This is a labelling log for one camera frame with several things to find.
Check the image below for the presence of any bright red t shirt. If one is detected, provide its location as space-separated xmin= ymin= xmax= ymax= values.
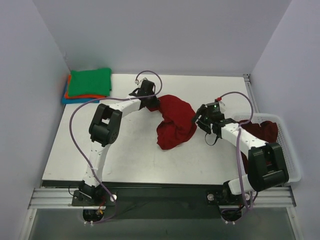
xmin=147 ymin=94 xmax=197 ymax=151

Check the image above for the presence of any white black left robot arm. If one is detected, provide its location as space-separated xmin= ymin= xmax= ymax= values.
xmin=79 ymin=78 xmax=160 ymax=206

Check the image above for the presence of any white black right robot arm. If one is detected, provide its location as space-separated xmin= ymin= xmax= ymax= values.
xmin=192 ymin=102 xmax=289 ymax=204

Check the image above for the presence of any folded green t shirt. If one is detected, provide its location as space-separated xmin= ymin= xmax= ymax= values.
xmin=67 ymin=67 xmax=112 ymax=98

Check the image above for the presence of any dark red t shirt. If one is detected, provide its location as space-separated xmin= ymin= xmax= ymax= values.
xmin=236 ymin=120 xmax=279 ymax=176

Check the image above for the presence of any white plastic laundry basket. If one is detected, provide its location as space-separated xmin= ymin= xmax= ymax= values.
xmin=232 ymin=112 xmax=302 ymax=185

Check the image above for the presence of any folded orange t shirt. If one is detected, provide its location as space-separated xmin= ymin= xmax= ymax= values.
xmin=64 ymin=75 xmax=104 ymax=100

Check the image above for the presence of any folded blue t shirt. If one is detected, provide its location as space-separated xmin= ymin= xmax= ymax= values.
xmin=61 ymin=83 xmax=100 ymax=105

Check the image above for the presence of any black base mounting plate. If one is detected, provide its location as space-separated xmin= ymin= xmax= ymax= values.
xmin=71 ymin=187 xmax=245 ymax=223

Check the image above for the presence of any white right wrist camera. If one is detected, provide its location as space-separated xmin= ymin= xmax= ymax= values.
xmin=216 ymin=97 xmax=226 ymax=113

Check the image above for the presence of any aluminium right side rail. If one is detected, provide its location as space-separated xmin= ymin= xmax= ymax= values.
xmin=243 ymin=74 xmax=260 ymax=113

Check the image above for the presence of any aluminium front frame rail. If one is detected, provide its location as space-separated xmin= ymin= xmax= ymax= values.
xmin=28 ymin=186 xmax=297 ymax=209

